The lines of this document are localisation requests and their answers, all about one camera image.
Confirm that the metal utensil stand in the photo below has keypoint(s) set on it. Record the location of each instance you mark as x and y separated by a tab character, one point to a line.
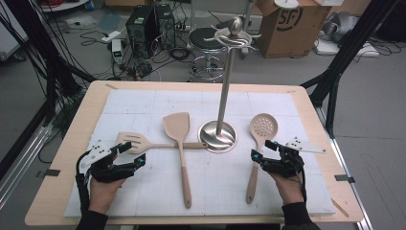
225	96

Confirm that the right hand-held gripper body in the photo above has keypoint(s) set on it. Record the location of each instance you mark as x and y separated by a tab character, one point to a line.
287	164

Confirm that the large black computer tower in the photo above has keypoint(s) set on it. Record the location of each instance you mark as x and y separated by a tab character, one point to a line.
140	32

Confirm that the person's right hand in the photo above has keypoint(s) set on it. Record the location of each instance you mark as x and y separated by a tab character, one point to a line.
289	190

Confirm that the white flat box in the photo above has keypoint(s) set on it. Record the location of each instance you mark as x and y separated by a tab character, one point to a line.
328	48

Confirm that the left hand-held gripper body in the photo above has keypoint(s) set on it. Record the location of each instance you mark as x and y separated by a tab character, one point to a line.
108	171

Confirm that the grey plastic device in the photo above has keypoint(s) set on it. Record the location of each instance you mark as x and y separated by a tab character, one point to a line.
341	25

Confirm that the beige slotted spatula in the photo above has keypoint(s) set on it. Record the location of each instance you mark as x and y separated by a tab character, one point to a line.
159	146

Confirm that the cardboard box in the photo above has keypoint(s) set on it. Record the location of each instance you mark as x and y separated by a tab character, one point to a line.
287	41

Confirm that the aluminium rail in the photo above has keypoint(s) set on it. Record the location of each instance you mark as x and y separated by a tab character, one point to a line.
22	166
348	179

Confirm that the black round stool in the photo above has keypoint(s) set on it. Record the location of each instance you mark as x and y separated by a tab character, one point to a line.
202	38

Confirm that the white round table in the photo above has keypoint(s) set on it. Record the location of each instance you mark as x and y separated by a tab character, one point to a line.
67	5

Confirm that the slim black computer tower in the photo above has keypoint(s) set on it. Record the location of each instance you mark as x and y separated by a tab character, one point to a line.
166	25

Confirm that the white round lid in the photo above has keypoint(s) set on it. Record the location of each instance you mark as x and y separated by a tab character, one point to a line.
286	3

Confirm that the white device with green display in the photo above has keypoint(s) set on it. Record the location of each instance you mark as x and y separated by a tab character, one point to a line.
117	51

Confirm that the beige skimmer spoon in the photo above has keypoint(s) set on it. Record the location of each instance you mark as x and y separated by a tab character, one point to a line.
252	185

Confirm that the white power strip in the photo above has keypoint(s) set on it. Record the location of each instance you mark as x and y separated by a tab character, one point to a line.
111	36

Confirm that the person's left hand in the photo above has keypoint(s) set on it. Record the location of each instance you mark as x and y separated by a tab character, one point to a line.
102	195

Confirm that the beige solid spatula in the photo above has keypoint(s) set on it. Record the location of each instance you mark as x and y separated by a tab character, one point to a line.
176	126

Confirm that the black tape strip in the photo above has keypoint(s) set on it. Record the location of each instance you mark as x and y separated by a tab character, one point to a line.
51	172
344	178

